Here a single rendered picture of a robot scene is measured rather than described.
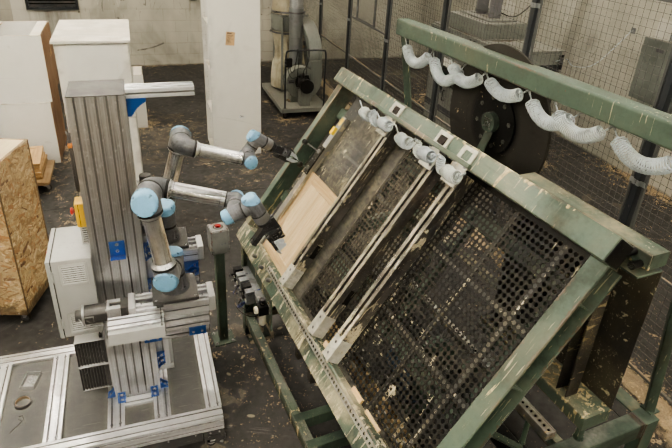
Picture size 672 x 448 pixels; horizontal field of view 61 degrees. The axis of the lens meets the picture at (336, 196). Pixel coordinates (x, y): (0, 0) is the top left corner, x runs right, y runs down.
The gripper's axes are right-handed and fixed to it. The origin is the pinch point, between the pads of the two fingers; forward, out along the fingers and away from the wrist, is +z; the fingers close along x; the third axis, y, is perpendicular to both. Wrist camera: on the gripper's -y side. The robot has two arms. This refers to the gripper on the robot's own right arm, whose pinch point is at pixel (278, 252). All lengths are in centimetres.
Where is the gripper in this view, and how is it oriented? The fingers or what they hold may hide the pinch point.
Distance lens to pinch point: 280.2
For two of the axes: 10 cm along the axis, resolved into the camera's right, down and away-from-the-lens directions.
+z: 3.9, 7.4, 5.5
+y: 8.6, -5.0, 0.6
